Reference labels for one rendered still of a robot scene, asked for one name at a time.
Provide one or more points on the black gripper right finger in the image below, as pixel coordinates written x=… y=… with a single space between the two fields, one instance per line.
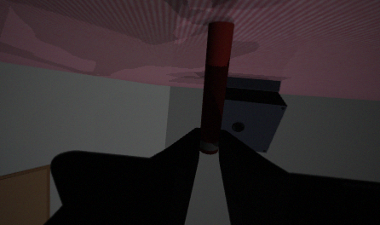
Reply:
x=258 y=192

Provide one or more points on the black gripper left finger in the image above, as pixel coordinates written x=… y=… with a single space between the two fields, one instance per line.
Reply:
x=162 y=183

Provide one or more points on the dark red peg with white band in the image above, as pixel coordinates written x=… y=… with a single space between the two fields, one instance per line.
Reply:
x=219 y=44

